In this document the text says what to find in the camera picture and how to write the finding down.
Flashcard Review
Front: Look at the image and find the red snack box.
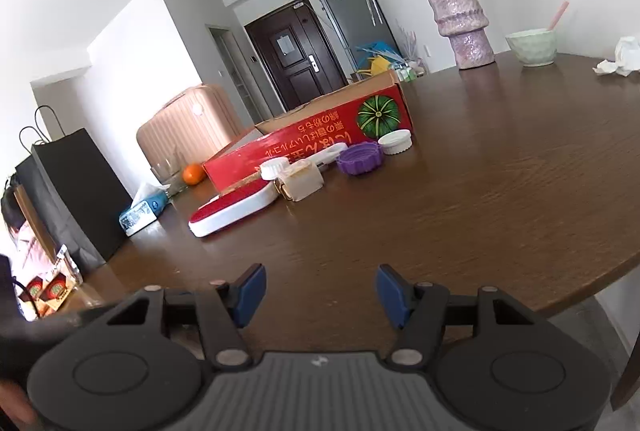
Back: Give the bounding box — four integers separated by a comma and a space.
26, 272, 72, 314

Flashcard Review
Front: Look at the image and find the grey refrigerator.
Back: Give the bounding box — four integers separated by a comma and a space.
313, 0, 401, 86

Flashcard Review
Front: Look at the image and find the black paper bag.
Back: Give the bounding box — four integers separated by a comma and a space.
15, 106, 133, 268

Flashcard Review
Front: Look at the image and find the clear glass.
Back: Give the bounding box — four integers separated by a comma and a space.
150, 155, 188, 198

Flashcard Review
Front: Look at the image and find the pink spoon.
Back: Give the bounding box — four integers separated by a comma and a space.
546, 1, 571, 32

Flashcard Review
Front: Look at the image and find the pink textured vase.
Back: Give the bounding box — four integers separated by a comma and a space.
422, 0, 497, 70

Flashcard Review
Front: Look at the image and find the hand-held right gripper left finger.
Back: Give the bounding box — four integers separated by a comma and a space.
102, 263, 268, 372

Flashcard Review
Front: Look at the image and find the dark brown door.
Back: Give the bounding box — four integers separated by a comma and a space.
244, 0, 348, 112

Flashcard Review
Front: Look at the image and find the pile of household clutter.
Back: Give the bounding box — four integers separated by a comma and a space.
350, 40, 427, 84

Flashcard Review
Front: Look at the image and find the pink suitcase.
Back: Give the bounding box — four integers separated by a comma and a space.
136, 84, 243, 172

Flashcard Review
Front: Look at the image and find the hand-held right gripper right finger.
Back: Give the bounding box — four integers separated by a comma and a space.
376, 263, 543, 372

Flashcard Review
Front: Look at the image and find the crumpled white tissue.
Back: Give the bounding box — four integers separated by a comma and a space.
592, 36, 640, 76

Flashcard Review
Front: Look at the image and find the purple scrubber ball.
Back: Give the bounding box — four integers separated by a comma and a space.
336, 142, 385, 176

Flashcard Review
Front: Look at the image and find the red cardboard box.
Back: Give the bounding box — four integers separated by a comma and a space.
202, 71, 415, 194

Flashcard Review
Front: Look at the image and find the pale green bowl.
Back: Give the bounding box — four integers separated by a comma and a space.
505, 29, 557, 68

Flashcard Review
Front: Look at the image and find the red and white lint brush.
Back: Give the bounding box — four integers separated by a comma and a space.
188, 181, 278, 238

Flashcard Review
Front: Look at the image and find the white round lid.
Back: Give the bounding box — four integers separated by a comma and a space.
377, 129, 415, 156

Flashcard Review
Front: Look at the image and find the white plastic handle piece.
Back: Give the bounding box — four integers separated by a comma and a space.
310, 150, 347, 174

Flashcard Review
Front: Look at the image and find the blue tissue pack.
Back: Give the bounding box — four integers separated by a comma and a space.
118, 183, 171, 238

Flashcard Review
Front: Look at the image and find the small white round cap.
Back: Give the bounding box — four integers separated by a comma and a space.
259, 159, 292, 182

